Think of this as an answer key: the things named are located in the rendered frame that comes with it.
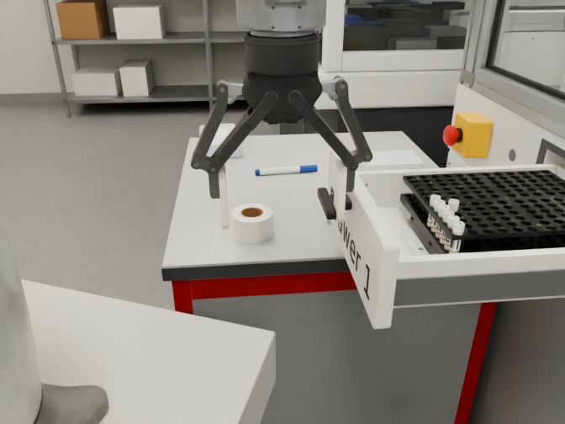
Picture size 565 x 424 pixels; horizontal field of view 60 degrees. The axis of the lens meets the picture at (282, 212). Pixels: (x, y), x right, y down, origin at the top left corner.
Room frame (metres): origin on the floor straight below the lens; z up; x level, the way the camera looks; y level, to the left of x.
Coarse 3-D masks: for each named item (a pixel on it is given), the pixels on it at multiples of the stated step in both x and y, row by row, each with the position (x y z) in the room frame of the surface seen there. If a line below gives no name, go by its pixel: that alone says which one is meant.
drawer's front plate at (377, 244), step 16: (352, 192) 0.55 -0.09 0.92; (368, 192) 0.54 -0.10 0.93; (352, 208) 0.54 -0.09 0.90; (368, 208) 0.49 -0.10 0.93; (336, 224) 0.62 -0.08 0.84; (352, 224) 0.54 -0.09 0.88; (368, 224) 0.47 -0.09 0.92; (384, 224) 0.46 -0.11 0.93; (368, 240) 0.46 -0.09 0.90; (384, 240) 0.42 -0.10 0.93; (352, 256) 0.52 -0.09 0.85; (368, 256) 0.46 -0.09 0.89; (384, 256) 0.41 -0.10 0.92; (352, 272) 0.52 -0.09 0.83; (384, 272) 0.41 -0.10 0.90; (368, 288) 0.45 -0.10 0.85; (384, 288) 0.41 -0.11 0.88; (368, 304) 0.44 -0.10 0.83; (384, 304) 0.41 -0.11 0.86; (384, 320) 0.41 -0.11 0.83
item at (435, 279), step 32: (384, 192) 0.68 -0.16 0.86; (416, 224) 0.62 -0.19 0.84; (416, 256) 0.45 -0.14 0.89; (448, 256) 0.45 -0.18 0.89; (480, 256) 0.45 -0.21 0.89; (512, 256) 0.45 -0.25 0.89; (544, 256) 0.45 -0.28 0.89; (416, 288) 0.43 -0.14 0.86; (448, 288) 0.44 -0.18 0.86; (480, 288) 0.44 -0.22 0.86; (512, 288) 0.44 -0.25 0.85; (544, 288) 0.45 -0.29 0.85
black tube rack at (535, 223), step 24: (432, 192) 0.60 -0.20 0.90; (456, 192) 0.60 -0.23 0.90; (480, 192) 0.60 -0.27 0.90; (504, 192) 0.60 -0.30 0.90; (528, 192) 0.60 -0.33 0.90; (552, 192) 0.60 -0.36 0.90; (480, 216) 0.53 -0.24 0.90; (504, 216) 0.53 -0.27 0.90; (528, 216) 0.53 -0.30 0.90; (552, 216) 0.53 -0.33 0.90; (432, 240) 0.53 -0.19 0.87; (480, 240) 0.52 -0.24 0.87; (504, 240) 0.52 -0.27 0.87; (528, 240) 0.52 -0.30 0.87; (552, 240) 0.52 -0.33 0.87
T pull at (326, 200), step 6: (318, 192) 0.58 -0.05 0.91; (324, 192) 0.57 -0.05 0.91; (324, 198) 0.55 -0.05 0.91; (330, 198) 0.56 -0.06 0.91; (348, 198) 0.56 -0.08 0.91; (324, 204) 0.54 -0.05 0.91; (330, 204) 0.53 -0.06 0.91; (348, 204) 0.54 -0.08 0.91; (324, 210) 0.54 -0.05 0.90; (330, 210) 0.52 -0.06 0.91; (330, 216) 0.52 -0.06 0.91
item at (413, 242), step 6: (402, 234) 0.59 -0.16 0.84; (408, 234) 0.57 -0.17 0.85; (414, 234) 0.57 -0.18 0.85; (408, 240) 0.56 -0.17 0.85; (414, 240) 0.56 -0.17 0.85; (408, 246) 0.56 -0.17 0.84; (414, 246) 0.54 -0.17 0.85; (420, 246) 0.54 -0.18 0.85; (414, 252) 0.54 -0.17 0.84; (420, 252) 0.53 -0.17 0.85; (426, 252) 0.53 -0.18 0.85
